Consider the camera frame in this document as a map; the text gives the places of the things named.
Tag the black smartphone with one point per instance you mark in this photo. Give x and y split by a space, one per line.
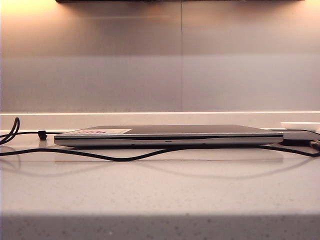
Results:
297 136

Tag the silver closed Dell laptop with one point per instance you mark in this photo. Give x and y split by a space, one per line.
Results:
162 142

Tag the white paper sheet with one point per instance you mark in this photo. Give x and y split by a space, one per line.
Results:
120 131

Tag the small white dish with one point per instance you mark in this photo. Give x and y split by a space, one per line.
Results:
300 125

